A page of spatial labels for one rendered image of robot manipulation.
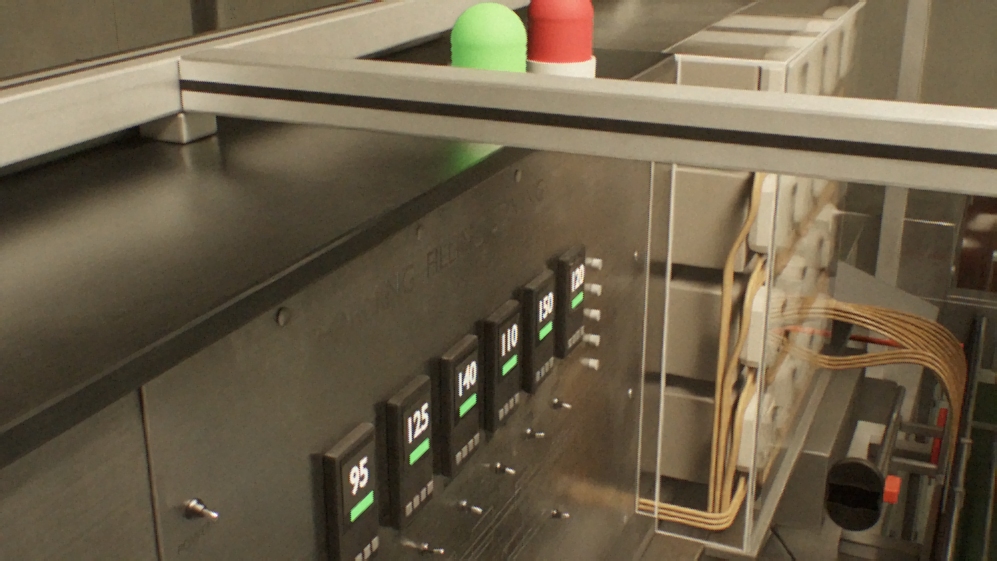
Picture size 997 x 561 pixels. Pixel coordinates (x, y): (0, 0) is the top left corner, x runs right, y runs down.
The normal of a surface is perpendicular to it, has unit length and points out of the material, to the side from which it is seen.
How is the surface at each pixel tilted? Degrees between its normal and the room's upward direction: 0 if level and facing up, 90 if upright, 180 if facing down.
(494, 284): 90
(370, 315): 90
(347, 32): 90
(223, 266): 0
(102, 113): 90
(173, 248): 0
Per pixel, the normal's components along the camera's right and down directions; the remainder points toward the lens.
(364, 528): 0.91, 0.14
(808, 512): -0.40, 0.32
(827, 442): 0.00, -0.94
